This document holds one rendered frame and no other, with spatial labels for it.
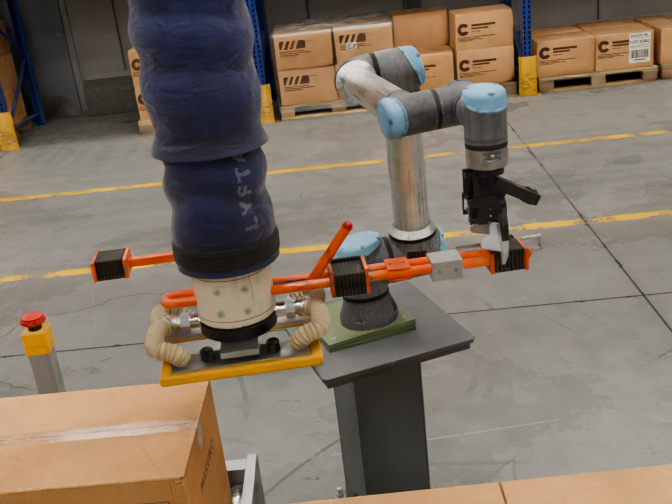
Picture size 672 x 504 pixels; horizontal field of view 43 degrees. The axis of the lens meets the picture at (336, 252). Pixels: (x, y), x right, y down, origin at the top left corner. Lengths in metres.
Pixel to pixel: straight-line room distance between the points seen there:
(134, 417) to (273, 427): 1.65
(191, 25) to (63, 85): 9.10
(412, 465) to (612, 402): 1.11
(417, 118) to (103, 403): 1.03
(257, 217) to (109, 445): 0.65
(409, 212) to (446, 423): 1.27
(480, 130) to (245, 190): 0.49
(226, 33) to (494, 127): 0.57
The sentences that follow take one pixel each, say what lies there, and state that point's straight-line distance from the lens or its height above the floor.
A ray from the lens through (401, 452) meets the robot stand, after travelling 2.92.
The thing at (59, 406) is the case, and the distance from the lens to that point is 2.26.
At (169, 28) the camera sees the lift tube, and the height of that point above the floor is 1.85.
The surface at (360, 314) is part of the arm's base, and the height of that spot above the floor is 0.83.
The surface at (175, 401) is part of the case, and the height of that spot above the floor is 0.95.
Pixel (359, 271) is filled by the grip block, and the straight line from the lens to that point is 1.84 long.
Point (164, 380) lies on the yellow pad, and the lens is 1.81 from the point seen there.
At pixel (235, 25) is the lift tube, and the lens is 1.65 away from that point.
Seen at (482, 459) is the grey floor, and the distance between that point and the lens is 3.42.
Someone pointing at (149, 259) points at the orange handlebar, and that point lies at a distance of 2.12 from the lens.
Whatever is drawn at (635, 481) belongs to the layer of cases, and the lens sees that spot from 2.45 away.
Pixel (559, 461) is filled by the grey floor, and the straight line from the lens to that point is 3.41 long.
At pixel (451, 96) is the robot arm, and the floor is 1.61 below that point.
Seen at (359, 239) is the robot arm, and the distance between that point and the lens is 2.67.
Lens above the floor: 2.03
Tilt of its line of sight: 22 degrees down
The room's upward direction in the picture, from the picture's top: 7 degrees counter-clockwise
